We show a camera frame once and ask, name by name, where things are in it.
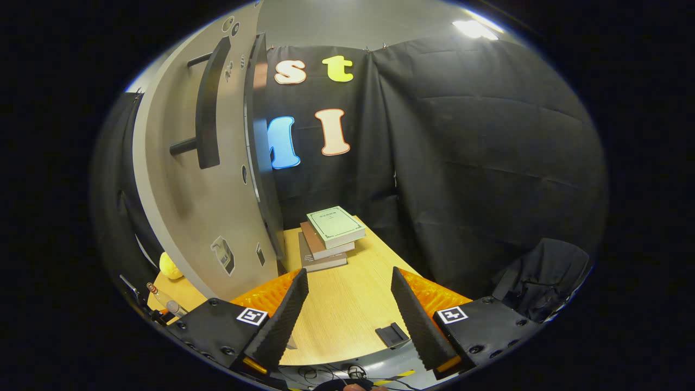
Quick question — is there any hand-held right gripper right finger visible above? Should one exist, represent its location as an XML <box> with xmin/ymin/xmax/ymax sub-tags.
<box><xmin>390</xmin><ymin>266</ymin><xmax>544</xmax><ymax>381</ymax></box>

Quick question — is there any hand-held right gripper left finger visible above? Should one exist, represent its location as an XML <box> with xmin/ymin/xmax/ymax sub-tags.
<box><xmin>166</xmin><ymin>268</ymin><xmax>310</xmax><ymax>376</ymax></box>

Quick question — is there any clear plastic bottle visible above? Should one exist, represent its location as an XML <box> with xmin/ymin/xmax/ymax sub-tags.
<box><xmin>146</xmin><ymin>281</ymin><xmax>188</xmax><ymax>318</ymax></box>

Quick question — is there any grey cabinet door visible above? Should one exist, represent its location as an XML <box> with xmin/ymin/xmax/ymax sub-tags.
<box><xmin>132</xmin><ymin>0</ymin><xmax>267</xmax><ymax>302</ymax></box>

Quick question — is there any dark grey cabinet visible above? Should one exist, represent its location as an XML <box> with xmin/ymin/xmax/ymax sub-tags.
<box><xmin>243</xmin><ymin>31</ymin><xmax>287</xmax><ymax>275</ymax></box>

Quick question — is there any black door handle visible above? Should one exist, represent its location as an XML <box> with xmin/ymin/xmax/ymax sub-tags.
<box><xmin>169</xmin><ymin>35</ymin><xmax>232</xmax><ymax>170</ymax></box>

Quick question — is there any small black plastic holder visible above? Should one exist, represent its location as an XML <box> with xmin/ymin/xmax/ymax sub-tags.
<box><xmin>375</xmin><ymin>321</ymin><xmax>410</xmax><ymax>349</ymax></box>

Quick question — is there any yellow black hazard tape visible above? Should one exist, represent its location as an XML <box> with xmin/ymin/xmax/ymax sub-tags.
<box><xmin>372</xmin><ymin>369</ymin><xmax>416</xmax><ymax>387</ymax></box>

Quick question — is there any yellow plush toy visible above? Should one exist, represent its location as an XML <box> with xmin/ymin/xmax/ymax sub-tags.
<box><xmin>159</xmin><ymin>251</ymin><xmax>185</xmax><ymax>281</ymax></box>

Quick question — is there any green book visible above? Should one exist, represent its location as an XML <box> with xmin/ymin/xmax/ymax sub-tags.
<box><xmin>306</xmin><ymin>205</ymin><xmax>367</xmax><ymax>250</ymax></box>

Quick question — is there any black fabric bundle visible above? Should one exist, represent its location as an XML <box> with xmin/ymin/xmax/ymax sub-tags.
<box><xmin>491</xmin><ymin>237</ymin><xmax>591</xmax><ymax>324</ymax></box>

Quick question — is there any black backdrop cloth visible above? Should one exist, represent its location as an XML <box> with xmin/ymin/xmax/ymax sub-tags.
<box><xmin>90</xmin><ymin>35</ymin><xmax>609</xmax><ymax>305</ymax></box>

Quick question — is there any narrow ceiling light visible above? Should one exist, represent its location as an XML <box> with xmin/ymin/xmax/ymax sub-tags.
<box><xmin>452</xmin><ymin>19</ymin><xmax>499</xmax><ymax>41</ymax></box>

